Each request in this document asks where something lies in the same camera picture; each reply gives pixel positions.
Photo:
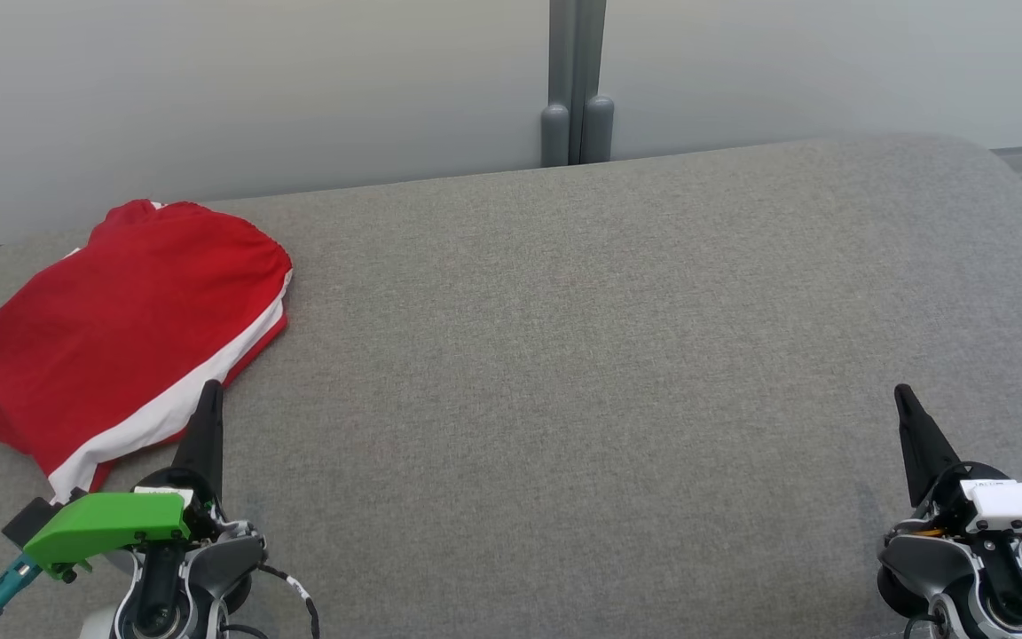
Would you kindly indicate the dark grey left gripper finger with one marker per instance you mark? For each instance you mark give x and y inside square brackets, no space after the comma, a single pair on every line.
[207,435]

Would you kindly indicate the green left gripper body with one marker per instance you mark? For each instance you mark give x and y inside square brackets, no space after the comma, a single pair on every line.
[112,525]

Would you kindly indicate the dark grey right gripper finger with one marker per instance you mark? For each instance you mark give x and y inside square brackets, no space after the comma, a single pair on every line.
[926,444]

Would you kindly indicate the red shorts white stripe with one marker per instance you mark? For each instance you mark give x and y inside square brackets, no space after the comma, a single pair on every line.
[121,328]

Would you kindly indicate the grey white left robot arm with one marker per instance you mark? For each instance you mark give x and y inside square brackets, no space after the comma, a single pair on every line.
[156,595]

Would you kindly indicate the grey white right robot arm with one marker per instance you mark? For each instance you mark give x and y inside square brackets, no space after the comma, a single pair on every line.
[919,564]

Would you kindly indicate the grey double partition post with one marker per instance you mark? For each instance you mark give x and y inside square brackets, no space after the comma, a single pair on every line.
[575,80]

